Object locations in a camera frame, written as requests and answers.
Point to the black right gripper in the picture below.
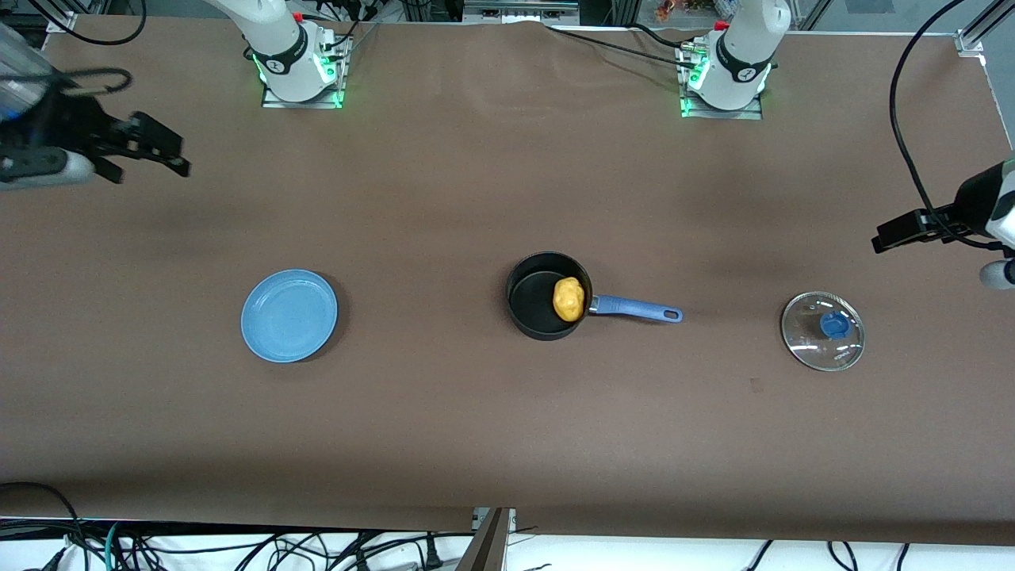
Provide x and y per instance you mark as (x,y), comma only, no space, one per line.
(65,120)

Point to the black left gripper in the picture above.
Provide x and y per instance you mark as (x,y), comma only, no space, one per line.
(969,200)

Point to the glass lid with blue knob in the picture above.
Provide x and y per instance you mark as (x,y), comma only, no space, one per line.
(809,342)

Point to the yellow potato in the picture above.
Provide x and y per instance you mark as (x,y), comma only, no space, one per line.
(568,299)

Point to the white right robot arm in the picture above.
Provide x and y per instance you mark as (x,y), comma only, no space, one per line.
(277,40)

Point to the blue round plate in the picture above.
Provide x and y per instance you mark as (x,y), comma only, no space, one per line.
(289,317)

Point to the small colourful objects pile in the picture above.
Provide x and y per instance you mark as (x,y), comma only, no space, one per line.
(672,9)

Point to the grey metal box behind table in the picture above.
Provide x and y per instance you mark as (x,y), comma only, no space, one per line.
(519,11)

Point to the brown table cover sheet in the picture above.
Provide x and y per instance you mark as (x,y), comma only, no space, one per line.
(476,428)

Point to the black power plug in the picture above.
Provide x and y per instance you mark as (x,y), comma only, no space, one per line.
(431,551)

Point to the silver corner bracket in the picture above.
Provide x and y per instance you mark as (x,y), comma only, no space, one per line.
(970,44)
(62,22)

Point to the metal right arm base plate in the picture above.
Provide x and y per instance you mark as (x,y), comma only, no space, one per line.
(317,103)

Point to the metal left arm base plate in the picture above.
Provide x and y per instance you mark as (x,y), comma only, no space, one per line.
(752,114)

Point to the grey metal camera post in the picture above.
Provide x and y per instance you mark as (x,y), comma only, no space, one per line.
(490,543)

